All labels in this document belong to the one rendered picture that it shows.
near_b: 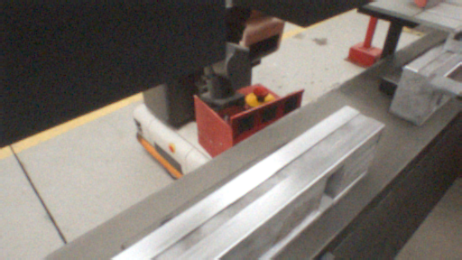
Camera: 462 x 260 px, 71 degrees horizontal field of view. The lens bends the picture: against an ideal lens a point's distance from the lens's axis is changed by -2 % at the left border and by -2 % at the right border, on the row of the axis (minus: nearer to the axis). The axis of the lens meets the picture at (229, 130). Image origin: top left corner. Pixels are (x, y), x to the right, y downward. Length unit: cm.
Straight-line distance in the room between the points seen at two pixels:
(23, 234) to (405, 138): 153
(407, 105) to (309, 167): 32
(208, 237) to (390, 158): 35
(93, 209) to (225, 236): 139
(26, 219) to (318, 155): 154
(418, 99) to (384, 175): 17
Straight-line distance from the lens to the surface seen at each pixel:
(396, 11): 80
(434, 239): 170
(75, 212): 170
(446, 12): 84
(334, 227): 45
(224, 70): 65
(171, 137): 151
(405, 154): 59
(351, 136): 43
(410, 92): 64
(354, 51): 287
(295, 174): 36
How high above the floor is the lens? 122
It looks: 38 degrees down
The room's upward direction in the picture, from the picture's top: straight up
